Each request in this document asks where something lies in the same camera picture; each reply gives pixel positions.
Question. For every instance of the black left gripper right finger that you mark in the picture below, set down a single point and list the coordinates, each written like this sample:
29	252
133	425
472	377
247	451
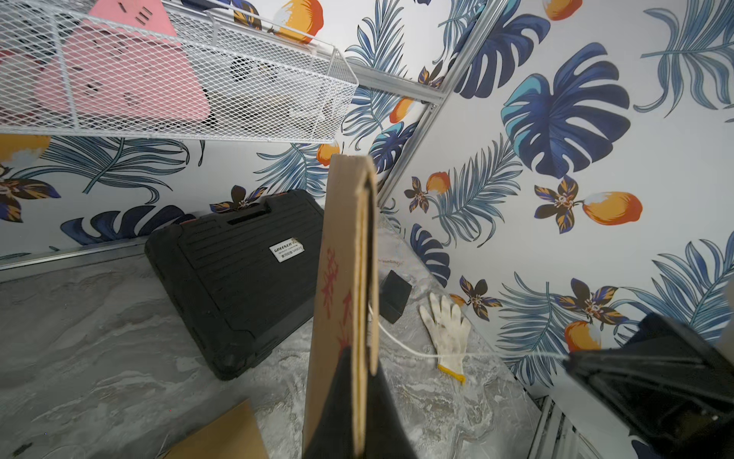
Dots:
385	436

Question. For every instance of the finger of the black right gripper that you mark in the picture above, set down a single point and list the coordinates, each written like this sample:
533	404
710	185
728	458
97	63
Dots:
671	387

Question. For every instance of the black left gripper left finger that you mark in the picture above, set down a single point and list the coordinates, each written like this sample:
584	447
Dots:
333	437

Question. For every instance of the brown file bag stack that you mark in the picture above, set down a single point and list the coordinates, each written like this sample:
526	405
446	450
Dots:
345	287

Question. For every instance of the white work glove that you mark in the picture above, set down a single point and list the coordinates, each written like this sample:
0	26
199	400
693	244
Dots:
449	332

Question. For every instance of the small black box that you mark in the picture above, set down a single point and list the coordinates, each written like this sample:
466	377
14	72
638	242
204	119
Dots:
395	292

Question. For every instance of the black plastic tool case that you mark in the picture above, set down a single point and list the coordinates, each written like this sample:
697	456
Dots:
242	281

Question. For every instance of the pink triangular item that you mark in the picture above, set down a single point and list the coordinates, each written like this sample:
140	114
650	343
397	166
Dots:
124	60

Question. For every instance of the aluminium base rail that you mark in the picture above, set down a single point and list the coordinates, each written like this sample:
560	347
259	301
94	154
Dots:
557	438

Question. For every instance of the clear wall shelf basket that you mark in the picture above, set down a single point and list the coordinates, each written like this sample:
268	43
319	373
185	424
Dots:
201	70

